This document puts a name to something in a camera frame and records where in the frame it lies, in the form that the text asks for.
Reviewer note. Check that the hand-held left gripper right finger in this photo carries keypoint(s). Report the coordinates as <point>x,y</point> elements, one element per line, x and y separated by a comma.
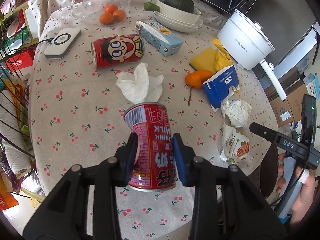
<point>178,160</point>

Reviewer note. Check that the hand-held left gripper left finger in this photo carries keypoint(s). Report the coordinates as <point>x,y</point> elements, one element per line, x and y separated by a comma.
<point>131,155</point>

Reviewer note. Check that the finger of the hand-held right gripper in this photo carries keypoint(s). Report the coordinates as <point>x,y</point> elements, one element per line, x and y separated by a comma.
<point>262,130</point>

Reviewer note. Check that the red milk drink can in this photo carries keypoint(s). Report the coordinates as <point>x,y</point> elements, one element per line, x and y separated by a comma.
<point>152,135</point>

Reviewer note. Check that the light blue milk carton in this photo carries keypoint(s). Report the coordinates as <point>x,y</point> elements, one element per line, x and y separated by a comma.
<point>160,37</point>

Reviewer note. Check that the person's right hand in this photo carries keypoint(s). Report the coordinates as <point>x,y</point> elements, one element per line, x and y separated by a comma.
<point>306,195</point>

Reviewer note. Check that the crumpled white paper wrapper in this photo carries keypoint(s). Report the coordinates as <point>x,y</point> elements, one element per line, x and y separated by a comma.
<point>237,113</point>

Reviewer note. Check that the white nut snack packet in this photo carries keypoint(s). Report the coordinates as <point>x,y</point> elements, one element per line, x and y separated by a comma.
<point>235,145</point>

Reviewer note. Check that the cardboard box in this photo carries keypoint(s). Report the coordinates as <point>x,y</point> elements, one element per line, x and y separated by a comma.
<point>287,105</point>

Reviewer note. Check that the dark blue milk carton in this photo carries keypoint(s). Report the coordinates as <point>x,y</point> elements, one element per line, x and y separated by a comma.
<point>220,90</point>

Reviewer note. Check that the small brown twig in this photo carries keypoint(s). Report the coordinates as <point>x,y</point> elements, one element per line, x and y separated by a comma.
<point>189,96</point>

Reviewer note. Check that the crumpled white tissue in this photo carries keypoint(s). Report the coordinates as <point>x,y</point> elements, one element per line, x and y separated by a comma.
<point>140,85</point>

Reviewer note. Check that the yellow plastic wrapper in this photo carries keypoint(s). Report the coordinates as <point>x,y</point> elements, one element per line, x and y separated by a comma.
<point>222,58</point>

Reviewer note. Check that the mandarin with stem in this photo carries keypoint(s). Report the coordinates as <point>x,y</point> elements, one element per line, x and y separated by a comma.
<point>197,78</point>

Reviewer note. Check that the white electric cooking pot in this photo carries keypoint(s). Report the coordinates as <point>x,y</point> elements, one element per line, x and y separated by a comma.
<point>245,42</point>

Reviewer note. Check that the yellow sponge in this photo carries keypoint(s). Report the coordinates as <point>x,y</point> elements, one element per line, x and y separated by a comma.
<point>203,60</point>

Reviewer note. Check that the red cartoon face can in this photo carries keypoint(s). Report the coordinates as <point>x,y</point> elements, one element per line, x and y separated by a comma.
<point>117,50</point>

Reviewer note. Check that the white plate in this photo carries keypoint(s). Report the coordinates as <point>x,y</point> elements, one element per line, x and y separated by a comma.
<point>180,24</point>
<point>182,30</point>

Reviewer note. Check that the white flat electronic device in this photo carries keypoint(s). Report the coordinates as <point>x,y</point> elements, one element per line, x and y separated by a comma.
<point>62,42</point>

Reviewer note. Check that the red paper bag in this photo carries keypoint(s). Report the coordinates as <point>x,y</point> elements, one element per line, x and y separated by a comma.
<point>20,60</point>

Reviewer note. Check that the dark green kabocha squash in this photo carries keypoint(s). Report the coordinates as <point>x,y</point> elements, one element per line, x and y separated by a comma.
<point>178,2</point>

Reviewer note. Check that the glass teapot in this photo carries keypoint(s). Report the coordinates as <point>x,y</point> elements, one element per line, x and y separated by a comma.
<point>90,0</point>

